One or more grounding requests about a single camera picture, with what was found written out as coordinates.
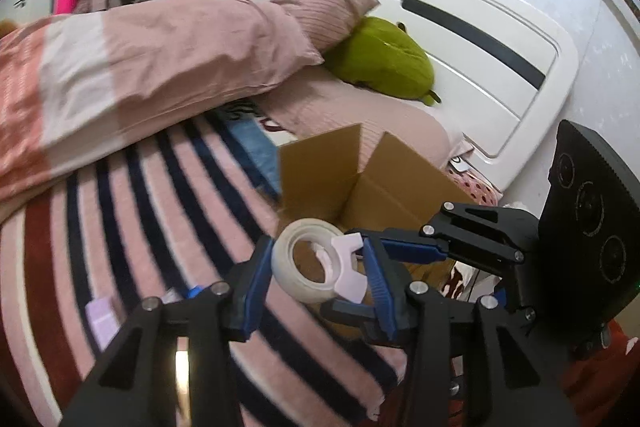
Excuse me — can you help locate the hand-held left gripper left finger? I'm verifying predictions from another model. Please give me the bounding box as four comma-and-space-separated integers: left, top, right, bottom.
60, 235, 277, 427

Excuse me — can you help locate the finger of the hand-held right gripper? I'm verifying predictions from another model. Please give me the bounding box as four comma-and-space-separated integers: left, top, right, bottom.
320, 298, 401, 344
345, 202, 540, 279

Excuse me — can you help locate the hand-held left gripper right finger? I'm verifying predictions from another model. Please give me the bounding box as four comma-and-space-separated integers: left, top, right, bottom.
362, 237, 581, 427

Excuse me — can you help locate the white tape roll with dispenser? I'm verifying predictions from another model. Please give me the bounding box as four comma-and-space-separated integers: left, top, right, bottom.
271, 219, 372, 306

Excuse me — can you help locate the brown cardboard box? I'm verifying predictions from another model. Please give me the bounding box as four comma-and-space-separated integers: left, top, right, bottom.
276, 123, 482, 308

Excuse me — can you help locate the pink dotted cloth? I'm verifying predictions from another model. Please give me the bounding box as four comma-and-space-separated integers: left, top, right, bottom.
445, 167, 503, 206

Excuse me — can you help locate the striped pink blanket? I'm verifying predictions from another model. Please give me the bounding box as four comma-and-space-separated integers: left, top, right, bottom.
0, 112, 407, 427

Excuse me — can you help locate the blue cloth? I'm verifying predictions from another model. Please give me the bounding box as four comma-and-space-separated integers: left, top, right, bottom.
220, 114, 282, 200

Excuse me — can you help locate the red cloth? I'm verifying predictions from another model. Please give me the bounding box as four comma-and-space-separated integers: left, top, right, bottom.
560, 319, 637, 427

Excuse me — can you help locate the small lilac block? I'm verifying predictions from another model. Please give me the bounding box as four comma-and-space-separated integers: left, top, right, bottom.
85, 297, 121, 344

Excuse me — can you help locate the green plush toy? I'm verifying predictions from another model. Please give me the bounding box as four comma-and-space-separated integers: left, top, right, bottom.
324, 16, 443, 108

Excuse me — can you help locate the white bed headboard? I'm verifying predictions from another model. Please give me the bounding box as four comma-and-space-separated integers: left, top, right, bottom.
259, 0, 580, 192

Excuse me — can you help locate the pink and white duvet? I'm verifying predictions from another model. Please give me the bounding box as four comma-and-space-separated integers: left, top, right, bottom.
0, 0, 326, 228

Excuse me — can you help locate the pink ribbed pillow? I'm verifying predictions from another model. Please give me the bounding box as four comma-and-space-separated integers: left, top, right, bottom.
270, 0, 380, 58

